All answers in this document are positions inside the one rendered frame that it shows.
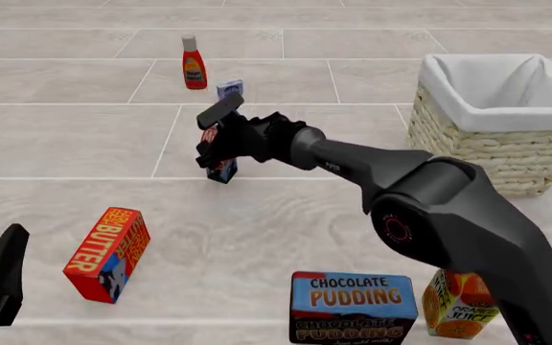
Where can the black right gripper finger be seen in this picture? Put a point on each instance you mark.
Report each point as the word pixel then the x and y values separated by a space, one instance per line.
pixel 213 156

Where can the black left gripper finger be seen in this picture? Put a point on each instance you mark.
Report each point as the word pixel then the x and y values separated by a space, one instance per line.
pixel 0 266

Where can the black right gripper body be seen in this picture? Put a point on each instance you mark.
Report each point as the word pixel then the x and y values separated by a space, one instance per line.
pixel 245 138

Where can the milk carton with red top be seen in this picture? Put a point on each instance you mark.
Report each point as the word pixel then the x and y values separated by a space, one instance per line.
pixel 222 172

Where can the white cloth basket liner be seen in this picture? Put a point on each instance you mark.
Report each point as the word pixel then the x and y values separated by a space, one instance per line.
pixel 496 93

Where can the woven pale wicker basket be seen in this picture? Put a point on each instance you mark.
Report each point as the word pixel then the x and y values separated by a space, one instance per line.
pixel 506 158

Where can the small blue white box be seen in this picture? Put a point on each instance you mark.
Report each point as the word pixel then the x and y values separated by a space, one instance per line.
pixel 229 88

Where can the red ketchup bottle grey cap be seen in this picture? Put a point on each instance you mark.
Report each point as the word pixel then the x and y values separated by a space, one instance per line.
pixel 194 68

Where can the red butter box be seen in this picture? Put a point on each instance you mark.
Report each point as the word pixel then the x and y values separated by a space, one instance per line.
pixel 103 251

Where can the blue chocolate pudding box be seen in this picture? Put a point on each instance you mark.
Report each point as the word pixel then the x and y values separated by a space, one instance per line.
pixel 352 305

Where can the orange juice carton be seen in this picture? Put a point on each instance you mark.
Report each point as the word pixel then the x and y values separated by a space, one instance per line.
pixel 458 312

